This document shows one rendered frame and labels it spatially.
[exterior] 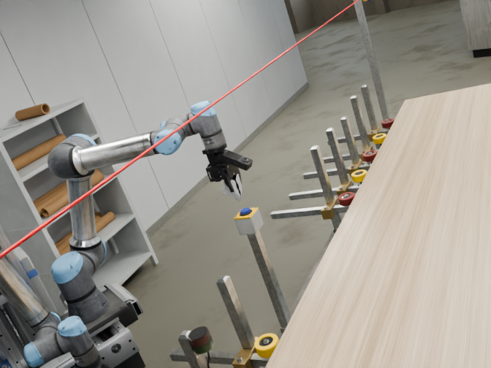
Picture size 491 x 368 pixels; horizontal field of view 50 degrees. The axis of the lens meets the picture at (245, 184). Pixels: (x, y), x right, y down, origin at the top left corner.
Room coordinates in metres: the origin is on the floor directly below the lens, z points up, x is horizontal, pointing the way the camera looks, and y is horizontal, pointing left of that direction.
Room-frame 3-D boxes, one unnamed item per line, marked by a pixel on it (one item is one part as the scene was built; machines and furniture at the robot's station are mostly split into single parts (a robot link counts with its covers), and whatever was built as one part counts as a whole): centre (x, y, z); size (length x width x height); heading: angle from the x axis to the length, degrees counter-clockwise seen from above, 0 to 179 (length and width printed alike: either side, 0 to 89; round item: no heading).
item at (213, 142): (1.75, 0.05, 1.50); 0.08 x 0.08 x 0.05
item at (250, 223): (1.74, 0.03, 1.18); 0.07 x 0.07 x 0.08; 58
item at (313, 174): (2.80, -0.53, 0.82); 0.43 x 0.03 x 0.04; 58
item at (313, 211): (2.38, -0.26, 0.84); 0.43 x 0.03 x 0.04; 58
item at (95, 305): (1.77, 0.70, 1.09); 0.15 x 0.15 x 0.10
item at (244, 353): (1.50, 0.18, 0.83); 0.13 x 0.06 x 0.05; 148
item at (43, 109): (4.12, 1.33, 1.59); 0.30 x 0.08 x 0.08; 57
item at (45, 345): (1.49, 0.77, 1.12); 0.11 x 0.11 x 0.08; 9
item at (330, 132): (2.57, -0.50, 0.91); 0.03 x 0.03 x 0.48; 58
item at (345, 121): (2.79, -0.63, 0.88); 0.03 x 0.03 x 0.48; 58
